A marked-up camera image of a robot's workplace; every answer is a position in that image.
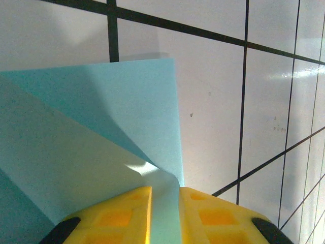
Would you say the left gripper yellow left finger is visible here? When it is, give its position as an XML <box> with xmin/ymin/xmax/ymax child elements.
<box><xmin>38</xmin><ymin>186</ymin><xmax>153</xmax><ymax>244</ymax></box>

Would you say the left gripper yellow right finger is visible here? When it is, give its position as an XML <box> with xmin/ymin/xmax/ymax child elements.
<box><xmin>178</xmin><ymin>187</ymin><xmax>295</xmax><ymax>244</ymax></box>

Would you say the light blue cloth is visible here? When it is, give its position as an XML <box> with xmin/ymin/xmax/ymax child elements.
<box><xmin>0</xmin><ymin>57</ymin><xmax>185</xmax><ymax>244</ymax></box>

